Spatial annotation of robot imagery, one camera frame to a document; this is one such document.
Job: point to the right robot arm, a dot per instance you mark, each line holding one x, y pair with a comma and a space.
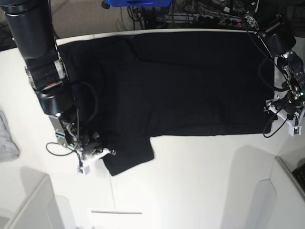
30, 23

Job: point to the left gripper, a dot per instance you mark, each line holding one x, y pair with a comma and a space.
290, 108

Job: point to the blue box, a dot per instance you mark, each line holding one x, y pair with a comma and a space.
139, 3

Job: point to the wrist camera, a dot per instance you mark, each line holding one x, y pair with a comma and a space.
83, 170
295, 130

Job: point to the white power strip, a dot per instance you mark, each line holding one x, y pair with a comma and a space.
203, 19

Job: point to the grey cloth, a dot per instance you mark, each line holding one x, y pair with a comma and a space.
8, 149

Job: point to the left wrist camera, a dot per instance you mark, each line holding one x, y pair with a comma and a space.
295, 130

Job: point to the black T-shirt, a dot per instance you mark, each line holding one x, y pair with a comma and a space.
135, 87

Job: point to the white right cabinet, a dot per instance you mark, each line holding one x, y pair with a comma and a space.
284, 201

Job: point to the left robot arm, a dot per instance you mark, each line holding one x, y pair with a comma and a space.
269, 20

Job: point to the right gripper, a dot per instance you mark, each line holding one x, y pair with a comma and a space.
90, 148

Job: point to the white side cabinet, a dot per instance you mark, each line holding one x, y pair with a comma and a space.
39, 210

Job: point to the black keyboard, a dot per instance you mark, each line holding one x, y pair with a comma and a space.
299, 174

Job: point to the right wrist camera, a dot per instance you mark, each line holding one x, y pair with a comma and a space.
83, 170

